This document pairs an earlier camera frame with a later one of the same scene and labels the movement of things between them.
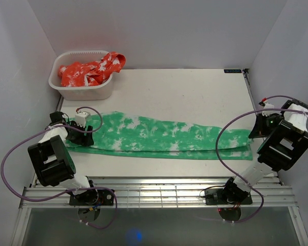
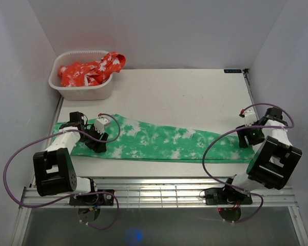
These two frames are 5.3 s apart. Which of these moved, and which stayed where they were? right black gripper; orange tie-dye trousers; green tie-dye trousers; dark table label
Moved: right black gripper
Stayed: orange tie-dye trousers; dark table label; green tie-dye trousers
